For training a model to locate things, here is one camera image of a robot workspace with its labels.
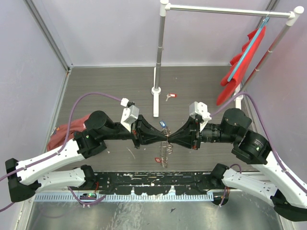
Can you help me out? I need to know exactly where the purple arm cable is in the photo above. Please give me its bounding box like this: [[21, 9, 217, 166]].
[[210, 92, 307, 194], [0, 92, 123, 211]]

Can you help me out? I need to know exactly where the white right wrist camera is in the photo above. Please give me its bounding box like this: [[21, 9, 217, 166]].
[[189, 102, 212, 131]]

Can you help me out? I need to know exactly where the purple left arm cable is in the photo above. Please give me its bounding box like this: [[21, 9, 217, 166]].
[[0, 92, 123, 211]]

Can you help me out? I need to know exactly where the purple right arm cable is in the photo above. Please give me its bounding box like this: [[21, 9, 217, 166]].
[[210, 92, 307, 194]]

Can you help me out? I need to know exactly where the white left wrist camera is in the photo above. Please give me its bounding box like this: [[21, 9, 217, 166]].
[[120, 98, 140, 132]]

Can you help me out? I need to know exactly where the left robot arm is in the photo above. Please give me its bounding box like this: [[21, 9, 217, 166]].
[[5, 109, 167, 203]]

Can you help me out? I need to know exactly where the key with red tag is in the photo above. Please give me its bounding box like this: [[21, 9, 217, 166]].
[[155, 157, 162, 163], [166, 93, 177, 101]]

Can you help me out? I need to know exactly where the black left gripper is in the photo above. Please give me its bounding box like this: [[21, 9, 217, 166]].
[[102, 115, 168, 150]]

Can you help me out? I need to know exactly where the red cloth on hanger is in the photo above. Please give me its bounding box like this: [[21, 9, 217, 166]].
[[216, 26, 266, 105]]

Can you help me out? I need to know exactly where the blue clothes hanger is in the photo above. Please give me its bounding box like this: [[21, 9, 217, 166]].
[[226, 15, 271, 82]]

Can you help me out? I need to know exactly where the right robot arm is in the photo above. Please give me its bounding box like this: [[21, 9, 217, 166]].
[[168, 108, 307, 222]]

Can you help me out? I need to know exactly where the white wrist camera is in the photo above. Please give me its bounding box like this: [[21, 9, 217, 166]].
[[189, 102, 212, 131], [120, 98, 140, 132]]

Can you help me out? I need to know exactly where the white clothes rack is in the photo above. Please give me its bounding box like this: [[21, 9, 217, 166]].
[[151, 0, 304, 117]]

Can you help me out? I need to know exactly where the metal disc with keyrings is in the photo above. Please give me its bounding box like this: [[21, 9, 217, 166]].
[[159, 127, 173, 168]]

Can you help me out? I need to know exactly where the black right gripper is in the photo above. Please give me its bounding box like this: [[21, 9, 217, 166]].
[[168, 115, 236, 149]]

